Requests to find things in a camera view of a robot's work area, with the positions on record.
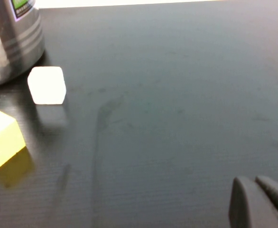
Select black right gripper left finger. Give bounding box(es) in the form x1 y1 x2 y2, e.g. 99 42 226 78
228 177 278 228

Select white foam cube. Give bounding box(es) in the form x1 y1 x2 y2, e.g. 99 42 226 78
27 66 67 105

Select yellow foam cube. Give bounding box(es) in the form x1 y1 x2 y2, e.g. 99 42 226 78
0 107 27 170

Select stainless steel pot black handles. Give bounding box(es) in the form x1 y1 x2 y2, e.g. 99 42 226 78
0 0 46 90

